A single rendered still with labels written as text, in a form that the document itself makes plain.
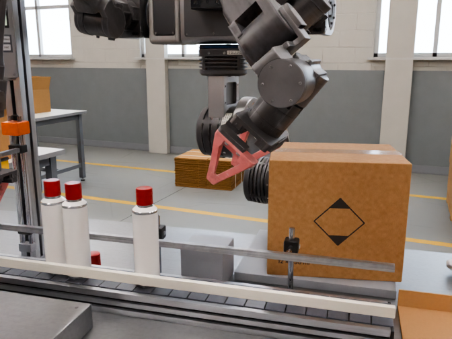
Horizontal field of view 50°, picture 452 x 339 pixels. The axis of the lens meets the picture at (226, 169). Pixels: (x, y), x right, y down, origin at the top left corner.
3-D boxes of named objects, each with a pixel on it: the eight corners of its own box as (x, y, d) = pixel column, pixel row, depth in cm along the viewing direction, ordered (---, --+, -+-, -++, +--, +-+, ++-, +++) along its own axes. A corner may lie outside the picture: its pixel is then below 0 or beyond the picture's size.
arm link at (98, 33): (126, 5, 125) (109, 2, 126) (102, 1, 115) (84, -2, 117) (124, 41, 127) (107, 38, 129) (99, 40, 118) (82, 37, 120)
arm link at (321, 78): (337, 73, 65) (306, 46, 66) (327, 75, 59) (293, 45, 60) (304, 111, 68) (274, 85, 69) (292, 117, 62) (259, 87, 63)
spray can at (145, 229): (130, 286, 98) (126, 190, 94) (141, 276, 103) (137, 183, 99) (154, 290, 97) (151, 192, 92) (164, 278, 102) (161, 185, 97)
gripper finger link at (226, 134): (185, 168, 66) (225, 118, 62) (206, 157, 72) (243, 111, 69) (221, 202, 65) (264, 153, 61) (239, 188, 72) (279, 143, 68)
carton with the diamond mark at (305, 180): (266, 274, 111) (268, 159, 105) (270, 237, 134) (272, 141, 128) (402, 282, 107) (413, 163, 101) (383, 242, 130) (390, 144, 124)
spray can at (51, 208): (41, 273, 104) (33, 181, 100) (56, 264, 109) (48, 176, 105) (62, 276, 103) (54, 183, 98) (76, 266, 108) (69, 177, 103)
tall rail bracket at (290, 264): (278, 313, 98) (280, 236, 94) (283, 296, 105) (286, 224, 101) (294, 315, 97) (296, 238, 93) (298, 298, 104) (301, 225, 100)
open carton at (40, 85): (-6, 113, 498) (-9, 77, 490) (29, 109, 537) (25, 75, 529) (24, 115, 481) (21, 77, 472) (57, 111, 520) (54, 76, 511)
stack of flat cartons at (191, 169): (173, 185, 517) (173, 157, 510) (192, 175, 566) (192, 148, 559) (231, 190, 498) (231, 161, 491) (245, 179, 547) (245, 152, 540)
